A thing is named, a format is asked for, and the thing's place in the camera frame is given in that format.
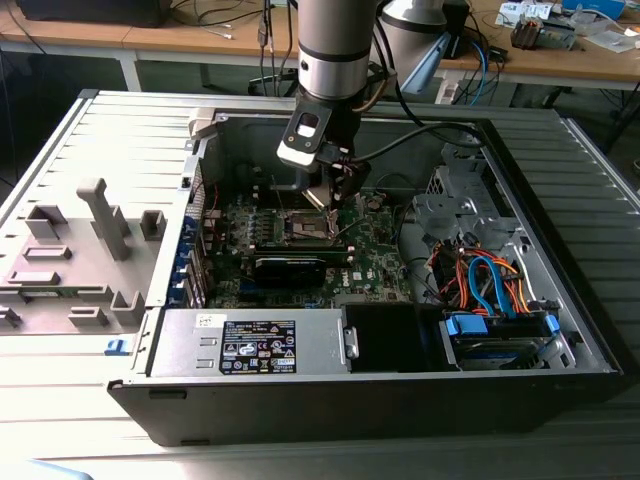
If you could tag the CPU socket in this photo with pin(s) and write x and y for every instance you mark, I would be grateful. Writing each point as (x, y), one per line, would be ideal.
(305, 225)

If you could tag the green RAM stick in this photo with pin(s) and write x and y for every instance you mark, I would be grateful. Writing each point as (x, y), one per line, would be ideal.
(45, 292)

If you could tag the round coin cell battery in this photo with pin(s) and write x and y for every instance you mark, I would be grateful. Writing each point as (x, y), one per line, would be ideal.
(376, 204)

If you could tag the pale blue object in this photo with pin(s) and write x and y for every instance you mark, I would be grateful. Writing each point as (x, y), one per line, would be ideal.
(55, 472)

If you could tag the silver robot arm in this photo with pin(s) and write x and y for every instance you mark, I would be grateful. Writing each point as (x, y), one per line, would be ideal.
(332, 75)

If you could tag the black and grey PC case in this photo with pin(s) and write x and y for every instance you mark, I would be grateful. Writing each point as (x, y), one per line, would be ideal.
(350, 410)

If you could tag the green motherboard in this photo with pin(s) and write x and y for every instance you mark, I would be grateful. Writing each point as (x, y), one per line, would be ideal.
(372, 245)

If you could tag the wooden desk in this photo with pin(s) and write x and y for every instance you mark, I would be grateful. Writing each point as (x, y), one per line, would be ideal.
(100, 35)
(550, 65)

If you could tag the black graphics card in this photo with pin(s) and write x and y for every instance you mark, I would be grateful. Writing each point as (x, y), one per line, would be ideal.
(287, 272)

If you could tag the hard disk in blue carrier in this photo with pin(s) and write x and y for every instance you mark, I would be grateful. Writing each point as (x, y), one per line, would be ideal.
(487, 350)

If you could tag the metal disk bay cage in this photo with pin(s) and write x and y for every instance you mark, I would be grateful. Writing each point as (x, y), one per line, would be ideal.
(450, 205)

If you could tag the blue box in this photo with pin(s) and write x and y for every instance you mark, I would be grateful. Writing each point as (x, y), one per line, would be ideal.
(595, 6)

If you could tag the small blue plastic clip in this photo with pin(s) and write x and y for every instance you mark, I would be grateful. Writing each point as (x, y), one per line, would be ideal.
(116, 346)

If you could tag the metal locking lever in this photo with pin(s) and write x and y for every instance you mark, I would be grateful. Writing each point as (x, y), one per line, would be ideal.
(346, 229)
(278, 192)

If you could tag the CPU cooler heat sink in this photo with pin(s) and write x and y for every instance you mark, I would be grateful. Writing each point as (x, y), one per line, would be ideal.
(524, 34)

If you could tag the grey parts rack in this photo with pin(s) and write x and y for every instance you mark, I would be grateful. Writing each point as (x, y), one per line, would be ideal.
(75, 240)

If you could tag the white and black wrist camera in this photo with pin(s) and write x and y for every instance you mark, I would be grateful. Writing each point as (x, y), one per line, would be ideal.
(297, 155)

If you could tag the black box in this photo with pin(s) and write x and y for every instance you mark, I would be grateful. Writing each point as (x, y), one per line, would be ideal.
(90, 12)

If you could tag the silver CPU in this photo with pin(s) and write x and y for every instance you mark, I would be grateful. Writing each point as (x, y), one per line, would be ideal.
(317, 196)

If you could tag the silver power supply unit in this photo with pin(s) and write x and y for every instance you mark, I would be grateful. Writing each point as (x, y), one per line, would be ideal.
(190, 345)

